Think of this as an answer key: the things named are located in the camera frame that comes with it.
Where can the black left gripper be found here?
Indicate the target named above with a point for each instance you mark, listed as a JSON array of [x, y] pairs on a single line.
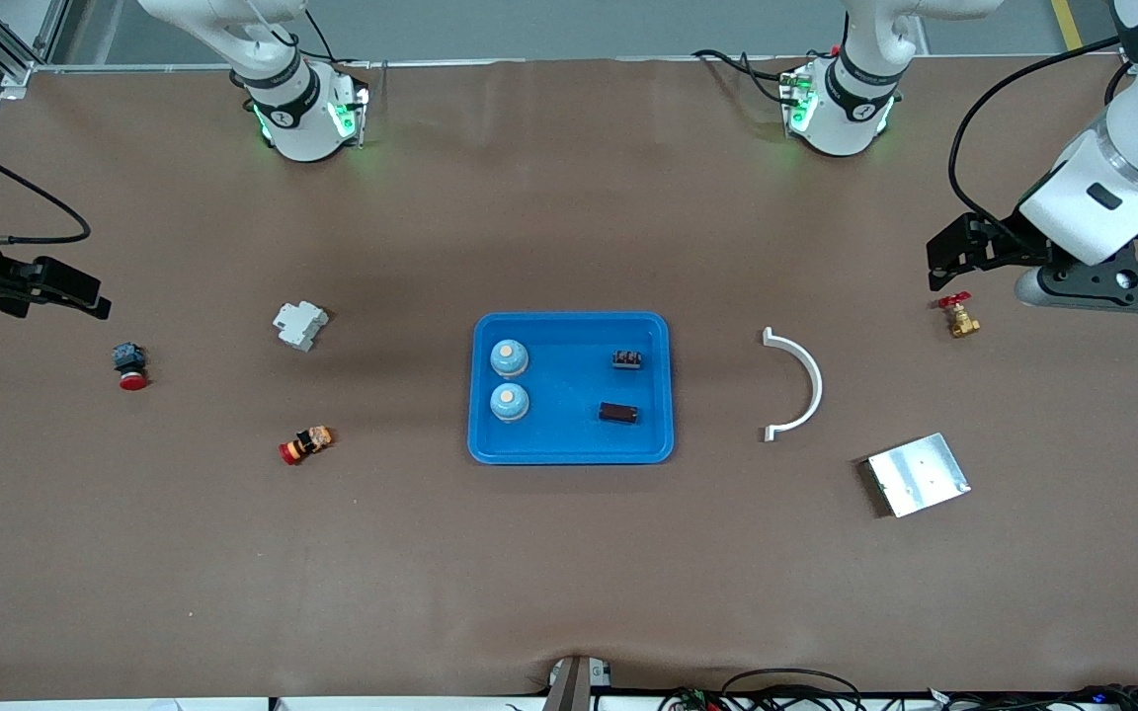
[[1011, 240]]

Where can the glossy brown capacitor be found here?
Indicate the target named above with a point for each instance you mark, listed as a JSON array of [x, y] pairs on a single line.
[[618, 413]]

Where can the light blue call bell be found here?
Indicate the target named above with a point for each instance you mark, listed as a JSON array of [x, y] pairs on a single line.
[[509, 402], [509, 358]]

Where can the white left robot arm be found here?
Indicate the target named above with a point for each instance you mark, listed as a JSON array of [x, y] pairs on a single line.
[[841, 109]]

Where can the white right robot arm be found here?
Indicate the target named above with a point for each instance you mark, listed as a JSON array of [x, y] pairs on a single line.
[[297, 118]]

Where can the red pushbutton blue base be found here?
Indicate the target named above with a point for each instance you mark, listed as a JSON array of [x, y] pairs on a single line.
[[129, 357]]

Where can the white curved plastic arc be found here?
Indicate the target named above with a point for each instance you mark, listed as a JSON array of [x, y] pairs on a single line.
[[817, 385]]

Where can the silver metal plate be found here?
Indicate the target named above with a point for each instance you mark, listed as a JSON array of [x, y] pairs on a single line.
[[920, 476]]

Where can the white circuit breaker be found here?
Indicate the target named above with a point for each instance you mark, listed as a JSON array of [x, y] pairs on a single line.
[[300, 326]]

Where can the blue plastic tray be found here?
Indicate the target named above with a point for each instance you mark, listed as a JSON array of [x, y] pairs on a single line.
[[569, 434]]

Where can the brown table cover mat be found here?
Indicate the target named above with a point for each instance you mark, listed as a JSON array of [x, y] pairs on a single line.
[[569, 573]]

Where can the aluminium frame post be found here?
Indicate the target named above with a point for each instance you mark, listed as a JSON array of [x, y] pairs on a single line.
[[21, 39]]

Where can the grey metal clamp bracket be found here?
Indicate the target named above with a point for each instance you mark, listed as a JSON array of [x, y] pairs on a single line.
[[574, 683]]

